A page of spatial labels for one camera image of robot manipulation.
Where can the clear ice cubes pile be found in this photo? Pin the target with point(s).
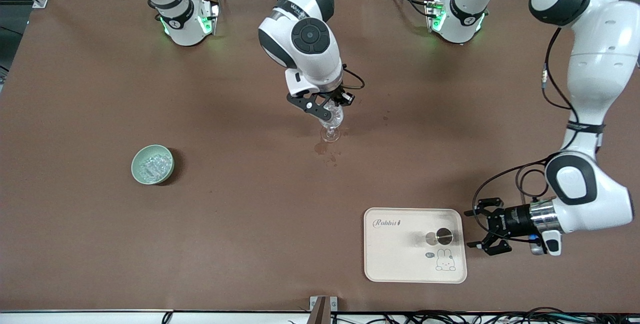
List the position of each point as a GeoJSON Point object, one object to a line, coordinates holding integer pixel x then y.
{"type": "Point", "coordinates": [154, 166]}

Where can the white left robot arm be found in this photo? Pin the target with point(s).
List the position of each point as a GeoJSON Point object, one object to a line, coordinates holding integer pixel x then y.
{"type": "Point", "coordinates": [600, 64]}

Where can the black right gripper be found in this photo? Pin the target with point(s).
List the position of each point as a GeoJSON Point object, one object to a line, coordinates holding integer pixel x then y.
{"type": "Point", "coordinates": [342, 97]}

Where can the brown table cover sheet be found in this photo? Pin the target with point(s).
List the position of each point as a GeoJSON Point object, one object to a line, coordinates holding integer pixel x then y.
{"type": "Point", "coordinates": [250, 214]}

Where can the steel double jigger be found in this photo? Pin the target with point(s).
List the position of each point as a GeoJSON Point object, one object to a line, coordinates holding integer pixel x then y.
{"type": "Point", "coordinates": [444, 235]}

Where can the cream rabbit print tray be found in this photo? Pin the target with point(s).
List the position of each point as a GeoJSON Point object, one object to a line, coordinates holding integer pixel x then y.
{"type": "Point", "coordinates": [400, 264]}

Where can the clear stemmed wine glass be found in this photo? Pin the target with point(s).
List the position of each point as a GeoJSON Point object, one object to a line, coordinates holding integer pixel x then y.
{"type": "Point", "coordinates": [330, 136]}

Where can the grey metal camera bracket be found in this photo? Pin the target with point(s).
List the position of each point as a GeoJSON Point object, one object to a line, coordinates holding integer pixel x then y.
{"type": "Point", "coordinates": [320, 309]}

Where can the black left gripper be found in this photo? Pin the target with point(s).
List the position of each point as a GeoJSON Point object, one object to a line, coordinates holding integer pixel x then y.
{"type": "Point", "coordinates": [515, 221]}

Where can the pale green ceramic bowl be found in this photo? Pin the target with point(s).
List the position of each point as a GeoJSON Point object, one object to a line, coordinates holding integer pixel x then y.
{"type": "Point", "coordinates": [136, 166]}

